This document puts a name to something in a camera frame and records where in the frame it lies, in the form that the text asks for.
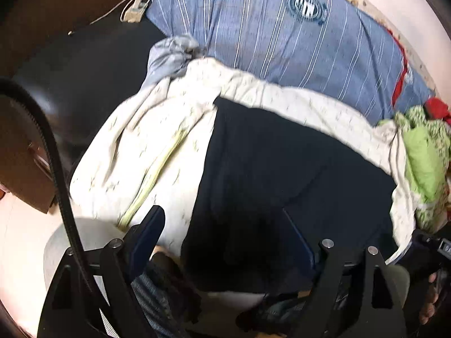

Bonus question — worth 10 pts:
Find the floral headboard trim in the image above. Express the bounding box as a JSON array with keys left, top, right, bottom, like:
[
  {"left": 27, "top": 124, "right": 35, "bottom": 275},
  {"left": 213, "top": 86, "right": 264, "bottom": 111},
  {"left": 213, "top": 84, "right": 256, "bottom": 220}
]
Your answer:
[{"left": 306, "top": 0, "right": 437, "bottom": 95}]

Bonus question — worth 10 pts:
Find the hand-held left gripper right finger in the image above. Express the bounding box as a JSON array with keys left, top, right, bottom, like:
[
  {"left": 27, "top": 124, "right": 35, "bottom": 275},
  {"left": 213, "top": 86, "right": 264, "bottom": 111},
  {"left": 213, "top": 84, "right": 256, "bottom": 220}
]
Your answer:
[{"left": 282, "top": 208, "right": 407, "bottom": 338}]

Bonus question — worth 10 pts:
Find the black ribbed cable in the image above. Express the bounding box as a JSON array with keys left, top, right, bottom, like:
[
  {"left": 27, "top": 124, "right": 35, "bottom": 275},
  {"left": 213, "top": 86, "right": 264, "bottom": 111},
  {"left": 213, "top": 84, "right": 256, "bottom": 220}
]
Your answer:
[{"left": 0, "top": 77, "right": 106, "bottom": 324}]

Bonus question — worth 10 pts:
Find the black nightstand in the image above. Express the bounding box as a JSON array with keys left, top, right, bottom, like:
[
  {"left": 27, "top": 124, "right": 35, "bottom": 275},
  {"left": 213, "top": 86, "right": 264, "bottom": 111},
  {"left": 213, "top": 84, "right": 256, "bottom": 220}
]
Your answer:
[{"left": 12, "top": 17, "right": 170, "bottom": 170}]

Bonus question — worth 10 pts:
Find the person's right hand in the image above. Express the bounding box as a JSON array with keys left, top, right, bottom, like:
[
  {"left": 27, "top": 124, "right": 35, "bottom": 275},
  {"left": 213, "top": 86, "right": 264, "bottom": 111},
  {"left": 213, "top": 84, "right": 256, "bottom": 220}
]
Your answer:
[{"left": 417, "top": 271, "right": 445, "bottom": 326}]

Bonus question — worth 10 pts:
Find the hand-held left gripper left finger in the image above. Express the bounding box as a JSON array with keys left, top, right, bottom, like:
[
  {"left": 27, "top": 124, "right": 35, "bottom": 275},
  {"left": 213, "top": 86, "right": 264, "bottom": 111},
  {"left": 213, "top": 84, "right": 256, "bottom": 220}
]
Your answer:
[{"left": 37, "top": 205, "right": 165, "bottom": 338}]

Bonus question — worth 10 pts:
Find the green patterned cloth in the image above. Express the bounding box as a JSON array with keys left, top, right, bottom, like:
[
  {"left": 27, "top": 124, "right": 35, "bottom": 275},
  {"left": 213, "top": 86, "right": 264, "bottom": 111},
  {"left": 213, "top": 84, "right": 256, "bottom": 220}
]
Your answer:
[{"left": 379, "top": 106, "right": 451, "bottom": 229}]

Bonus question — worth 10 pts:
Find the white quilted blanket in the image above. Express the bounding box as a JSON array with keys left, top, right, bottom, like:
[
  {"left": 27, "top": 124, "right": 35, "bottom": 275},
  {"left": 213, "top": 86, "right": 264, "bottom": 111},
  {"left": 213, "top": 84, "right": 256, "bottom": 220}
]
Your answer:
[{"left": 68, "top": 58, "right": 416, "bottom": 264}]

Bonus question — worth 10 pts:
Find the brown wooden panel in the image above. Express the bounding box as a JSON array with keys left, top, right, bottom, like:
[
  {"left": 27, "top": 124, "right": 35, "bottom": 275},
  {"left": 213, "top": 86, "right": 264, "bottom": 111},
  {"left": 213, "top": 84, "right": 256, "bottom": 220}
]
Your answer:
[{"left": 0, "top": 0, "right": 156, "bottom": 78}]

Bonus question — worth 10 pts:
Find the dark striped mesh fabric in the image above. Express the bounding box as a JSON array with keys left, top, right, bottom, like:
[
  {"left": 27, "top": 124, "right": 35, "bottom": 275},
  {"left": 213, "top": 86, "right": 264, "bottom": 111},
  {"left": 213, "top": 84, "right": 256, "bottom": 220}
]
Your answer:
[{"left": 130, "top": 250, "right": 353, "bottom": 338}]

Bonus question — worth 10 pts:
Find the red cloth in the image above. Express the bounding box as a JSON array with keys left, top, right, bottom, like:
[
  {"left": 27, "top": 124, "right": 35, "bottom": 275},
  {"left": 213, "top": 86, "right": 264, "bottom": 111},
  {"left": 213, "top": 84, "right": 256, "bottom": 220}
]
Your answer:
[{"left": 423, "top": 98, "right": 451, "bottom": 125}]

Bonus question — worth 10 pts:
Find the white power cable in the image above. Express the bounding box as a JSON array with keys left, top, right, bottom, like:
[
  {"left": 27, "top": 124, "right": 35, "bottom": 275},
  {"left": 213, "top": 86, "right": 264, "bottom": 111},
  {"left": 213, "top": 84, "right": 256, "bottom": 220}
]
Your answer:
[{"left": 68, "top": 0, "right": 149, "bottom": 36}]

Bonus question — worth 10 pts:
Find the grey-blue knotted cloth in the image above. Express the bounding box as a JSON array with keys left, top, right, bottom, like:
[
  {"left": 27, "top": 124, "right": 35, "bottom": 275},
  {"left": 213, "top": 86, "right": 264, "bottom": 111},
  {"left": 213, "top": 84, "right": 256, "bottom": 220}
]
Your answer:
[{"left": 141, "top": 33, "right": 201, "bottom": 88}]

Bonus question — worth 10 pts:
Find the blue red-edged pillow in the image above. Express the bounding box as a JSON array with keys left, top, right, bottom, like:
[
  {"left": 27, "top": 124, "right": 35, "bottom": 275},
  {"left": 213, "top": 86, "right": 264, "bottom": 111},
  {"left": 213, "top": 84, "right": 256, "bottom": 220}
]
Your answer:
[{"left": 386, "top": 28, "right": 435, "bottom": 113}]

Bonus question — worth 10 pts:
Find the dark navy zip jacket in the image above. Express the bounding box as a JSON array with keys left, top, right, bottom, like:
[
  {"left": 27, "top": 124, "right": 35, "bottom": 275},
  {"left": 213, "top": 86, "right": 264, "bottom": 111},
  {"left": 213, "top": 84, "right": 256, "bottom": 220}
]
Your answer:
[{"left": 180, "top": 97, "right": 397, "bottom": 293}]

